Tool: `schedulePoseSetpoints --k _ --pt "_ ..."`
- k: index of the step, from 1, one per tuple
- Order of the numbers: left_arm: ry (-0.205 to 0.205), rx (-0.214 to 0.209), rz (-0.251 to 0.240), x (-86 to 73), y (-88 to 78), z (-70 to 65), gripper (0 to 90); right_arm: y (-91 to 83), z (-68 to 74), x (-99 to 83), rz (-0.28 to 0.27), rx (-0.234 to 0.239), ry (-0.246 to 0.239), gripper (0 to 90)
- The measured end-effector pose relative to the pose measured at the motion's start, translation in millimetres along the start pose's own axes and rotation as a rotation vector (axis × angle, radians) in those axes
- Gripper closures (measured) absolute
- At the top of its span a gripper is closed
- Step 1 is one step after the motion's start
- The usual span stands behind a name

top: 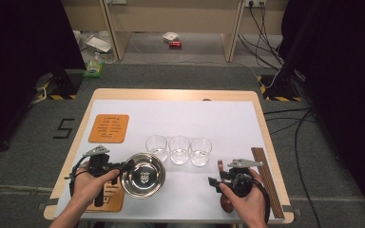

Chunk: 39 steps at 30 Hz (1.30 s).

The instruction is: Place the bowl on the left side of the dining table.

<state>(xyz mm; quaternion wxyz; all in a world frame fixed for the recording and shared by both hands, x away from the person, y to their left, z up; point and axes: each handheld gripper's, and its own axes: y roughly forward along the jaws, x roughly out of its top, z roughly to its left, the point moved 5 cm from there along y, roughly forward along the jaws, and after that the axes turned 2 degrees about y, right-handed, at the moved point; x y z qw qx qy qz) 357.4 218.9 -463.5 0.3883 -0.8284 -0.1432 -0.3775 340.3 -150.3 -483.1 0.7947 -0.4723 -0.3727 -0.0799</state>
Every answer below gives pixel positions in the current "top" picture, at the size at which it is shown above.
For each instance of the person's right hand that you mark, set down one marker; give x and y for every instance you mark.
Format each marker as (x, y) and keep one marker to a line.
(252, 207)

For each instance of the green plastic packet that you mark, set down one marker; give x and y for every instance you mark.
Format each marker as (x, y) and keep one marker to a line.
(92, 69)

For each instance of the black curtain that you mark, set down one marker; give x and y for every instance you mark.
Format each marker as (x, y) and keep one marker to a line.
(19, 63)
(345, 95)

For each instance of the beige wooden desk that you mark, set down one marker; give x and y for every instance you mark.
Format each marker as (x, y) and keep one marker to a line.
(171, 15)

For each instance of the row of wooden chopsticks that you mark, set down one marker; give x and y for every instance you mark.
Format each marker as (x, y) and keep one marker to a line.
(259, 158)

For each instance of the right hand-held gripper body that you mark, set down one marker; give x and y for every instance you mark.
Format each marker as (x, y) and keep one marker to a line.
(239, 180)

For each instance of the small red can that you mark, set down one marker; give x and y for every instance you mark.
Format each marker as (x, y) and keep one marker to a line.
(175, 44)

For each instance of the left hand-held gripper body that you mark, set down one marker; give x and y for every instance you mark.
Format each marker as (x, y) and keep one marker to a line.
(99, 163)

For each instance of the crumpled white bag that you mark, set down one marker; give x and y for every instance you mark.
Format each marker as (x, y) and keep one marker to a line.
(170, 36)

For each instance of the white paper box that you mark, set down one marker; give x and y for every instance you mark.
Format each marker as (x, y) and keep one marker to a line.
(99, 43)

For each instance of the person's left hand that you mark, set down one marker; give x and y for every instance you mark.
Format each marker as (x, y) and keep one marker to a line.
(90, 188)

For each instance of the clear drinking glass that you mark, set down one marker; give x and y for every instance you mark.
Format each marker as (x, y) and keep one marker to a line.
(200, 152)
(156, 148)
(179, 150)

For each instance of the white table mat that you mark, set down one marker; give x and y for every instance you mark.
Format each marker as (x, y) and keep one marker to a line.
(187, 120)

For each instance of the brown wooden spoon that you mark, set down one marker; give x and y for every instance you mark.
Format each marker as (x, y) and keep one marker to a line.
(226, 205)

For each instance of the white wall socket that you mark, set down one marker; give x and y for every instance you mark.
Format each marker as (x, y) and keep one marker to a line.
(256, 3)

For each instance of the square wooden coaster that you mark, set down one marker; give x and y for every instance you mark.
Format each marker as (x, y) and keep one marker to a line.
(108, 128)
(114, 201)

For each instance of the stainless steel bowl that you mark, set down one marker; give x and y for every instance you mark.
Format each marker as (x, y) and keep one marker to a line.
(152, 164)

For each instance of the black stand base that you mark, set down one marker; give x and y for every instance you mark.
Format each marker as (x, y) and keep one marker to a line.
(65, 84)
(277, 87)

